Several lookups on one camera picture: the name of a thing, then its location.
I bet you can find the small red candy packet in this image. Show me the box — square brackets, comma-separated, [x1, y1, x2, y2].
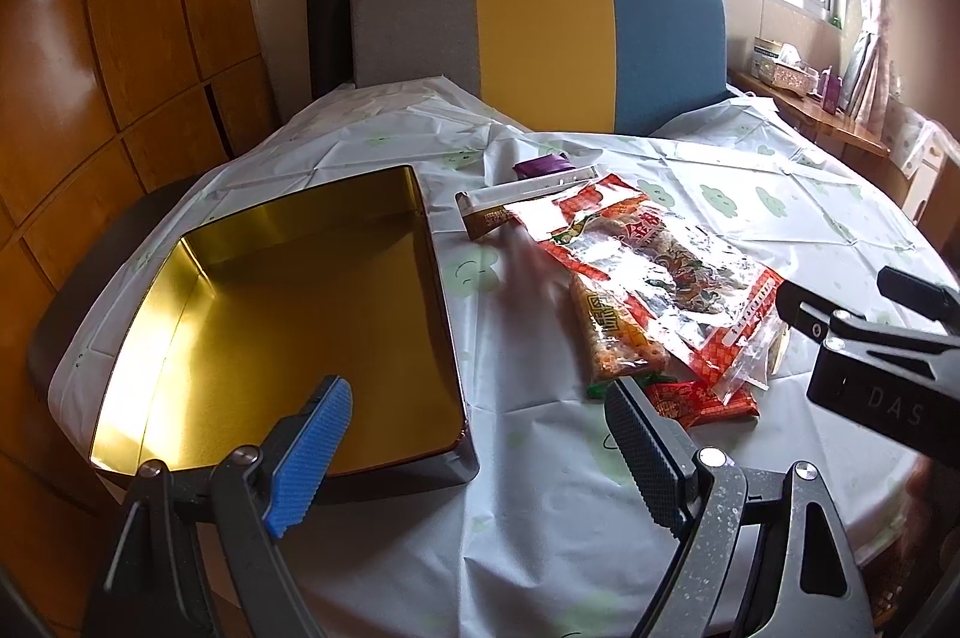
[644, 381, 760, 430]

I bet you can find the large red snack bag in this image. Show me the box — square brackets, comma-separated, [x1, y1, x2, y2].
[508, 173, 782, 402]

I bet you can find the green cracker packet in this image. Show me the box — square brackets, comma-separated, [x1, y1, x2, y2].
[569, 274, 670, 388]

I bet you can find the wooden side shelf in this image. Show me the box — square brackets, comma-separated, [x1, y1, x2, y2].
[727, 69, 890, 158]

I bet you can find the gold tin box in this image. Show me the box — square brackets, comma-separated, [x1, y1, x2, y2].
[89, 165, 478, 501]

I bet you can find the tissue box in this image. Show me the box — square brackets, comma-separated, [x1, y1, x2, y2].
[750, 37, 818, 97]

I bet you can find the cloud print tablecloth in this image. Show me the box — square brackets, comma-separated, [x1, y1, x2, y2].
[47, 77, 952, 636]

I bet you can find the purple candy wrapper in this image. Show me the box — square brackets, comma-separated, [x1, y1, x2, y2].
[512, 154, 574, 179]

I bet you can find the long white brown packet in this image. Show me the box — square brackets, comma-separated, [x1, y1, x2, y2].
[455, 165, 601, 241]

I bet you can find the grey yellow blue chair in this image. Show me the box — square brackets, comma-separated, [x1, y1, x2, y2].
[306, 0, 729, 136]

